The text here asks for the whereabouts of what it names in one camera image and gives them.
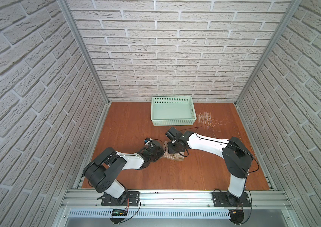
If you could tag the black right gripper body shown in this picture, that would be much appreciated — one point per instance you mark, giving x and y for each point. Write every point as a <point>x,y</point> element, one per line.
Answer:
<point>173,144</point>

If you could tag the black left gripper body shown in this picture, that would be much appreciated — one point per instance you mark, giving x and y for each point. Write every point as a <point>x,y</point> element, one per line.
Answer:
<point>154,147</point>

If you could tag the pink striped square dishcloth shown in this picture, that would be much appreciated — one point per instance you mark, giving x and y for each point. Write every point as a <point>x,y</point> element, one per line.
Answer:
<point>174,157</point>

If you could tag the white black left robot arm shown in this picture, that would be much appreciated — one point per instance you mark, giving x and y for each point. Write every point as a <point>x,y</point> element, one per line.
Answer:
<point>103,171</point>

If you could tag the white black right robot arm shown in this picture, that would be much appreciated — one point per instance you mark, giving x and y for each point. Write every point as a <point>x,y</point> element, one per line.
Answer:
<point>237,157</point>

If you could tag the mint green perforated plastic basket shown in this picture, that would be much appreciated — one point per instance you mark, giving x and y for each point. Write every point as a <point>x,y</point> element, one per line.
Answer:
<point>172,111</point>

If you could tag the left black controller board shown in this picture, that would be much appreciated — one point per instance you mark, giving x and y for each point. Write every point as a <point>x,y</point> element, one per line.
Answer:
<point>119,213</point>

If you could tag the black controller board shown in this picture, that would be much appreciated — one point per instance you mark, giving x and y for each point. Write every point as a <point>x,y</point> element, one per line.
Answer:
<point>119,213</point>
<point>236,216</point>

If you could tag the right black controller board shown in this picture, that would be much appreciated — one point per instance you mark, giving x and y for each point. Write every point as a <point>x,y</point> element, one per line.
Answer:
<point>236,216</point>

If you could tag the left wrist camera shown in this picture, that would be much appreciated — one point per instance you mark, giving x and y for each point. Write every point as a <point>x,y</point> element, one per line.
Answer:
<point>147,141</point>

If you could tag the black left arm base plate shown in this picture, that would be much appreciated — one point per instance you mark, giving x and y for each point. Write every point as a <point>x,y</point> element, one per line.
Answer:
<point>128,198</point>

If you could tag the white slotted cable duct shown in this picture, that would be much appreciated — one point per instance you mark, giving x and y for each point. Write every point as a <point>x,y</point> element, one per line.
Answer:
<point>152,213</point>

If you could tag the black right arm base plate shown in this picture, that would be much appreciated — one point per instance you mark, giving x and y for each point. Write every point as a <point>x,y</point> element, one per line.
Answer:
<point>226,199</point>

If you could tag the aluminium left base rail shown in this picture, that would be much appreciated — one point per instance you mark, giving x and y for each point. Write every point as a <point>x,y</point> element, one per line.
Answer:
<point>90,147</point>

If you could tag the aluminium front frame rail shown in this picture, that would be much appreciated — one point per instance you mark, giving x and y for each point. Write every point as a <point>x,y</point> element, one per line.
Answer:
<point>166,199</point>

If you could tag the aluminium corner post left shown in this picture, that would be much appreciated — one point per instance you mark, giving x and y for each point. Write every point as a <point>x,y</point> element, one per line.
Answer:
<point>82,47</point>

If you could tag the aluminium corner post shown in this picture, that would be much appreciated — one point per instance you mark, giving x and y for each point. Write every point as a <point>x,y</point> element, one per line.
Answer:
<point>293,6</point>
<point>82,47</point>

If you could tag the aluminium corner post right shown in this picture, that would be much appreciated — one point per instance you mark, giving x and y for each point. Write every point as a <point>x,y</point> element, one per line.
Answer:
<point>293,6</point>

